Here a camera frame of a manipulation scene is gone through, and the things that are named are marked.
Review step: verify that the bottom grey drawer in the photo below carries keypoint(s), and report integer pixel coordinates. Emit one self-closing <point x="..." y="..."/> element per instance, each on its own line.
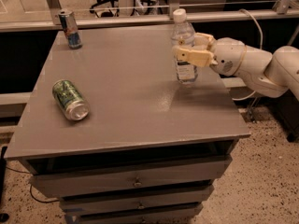
<point x="144" y="216"/>

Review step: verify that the metal railing frame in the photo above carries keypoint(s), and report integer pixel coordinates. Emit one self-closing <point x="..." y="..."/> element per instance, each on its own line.
<point x="34" y="15"/>

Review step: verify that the grey drawer cabinet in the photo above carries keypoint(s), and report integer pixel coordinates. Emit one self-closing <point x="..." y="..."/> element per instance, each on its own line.
<point x="139" y="113"/>

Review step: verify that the top grey drawer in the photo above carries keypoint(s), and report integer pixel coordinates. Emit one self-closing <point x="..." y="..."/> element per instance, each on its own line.
<point x="131" y="177"/>

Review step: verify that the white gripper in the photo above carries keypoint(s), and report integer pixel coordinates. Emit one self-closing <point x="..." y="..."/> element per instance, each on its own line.
<point x="226" y="57"/>

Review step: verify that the middle grey drawer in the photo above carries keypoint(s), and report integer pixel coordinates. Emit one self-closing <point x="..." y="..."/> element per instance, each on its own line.
<point x="137" y="199"/>

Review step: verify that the grey drawer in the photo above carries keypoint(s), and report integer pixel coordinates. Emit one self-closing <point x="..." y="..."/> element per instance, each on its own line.
<point x="144" y="216"/>
<point x="131" y="177"/>
<point x="137" y="199"/>

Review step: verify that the green soda can lying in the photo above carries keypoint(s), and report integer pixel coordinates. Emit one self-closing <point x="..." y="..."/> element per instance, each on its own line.
<point x="69" y="99"/>

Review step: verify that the blue silver energy drink can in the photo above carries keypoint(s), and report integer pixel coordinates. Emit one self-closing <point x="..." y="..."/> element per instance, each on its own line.
<point x="70" y="28"/>

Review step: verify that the black office chair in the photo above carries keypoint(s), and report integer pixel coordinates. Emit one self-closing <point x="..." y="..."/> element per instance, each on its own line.
<point x="110" y="11"/>

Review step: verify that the clear plastic water bottle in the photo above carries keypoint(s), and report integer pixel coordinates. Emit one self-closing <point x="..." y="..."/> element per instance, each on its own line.
<point x="183" y="35"/>

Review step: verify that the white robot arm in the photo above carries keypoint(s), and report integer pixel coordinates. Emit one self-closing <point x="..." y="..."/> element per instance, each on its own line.
<point x="270" y="74"/>

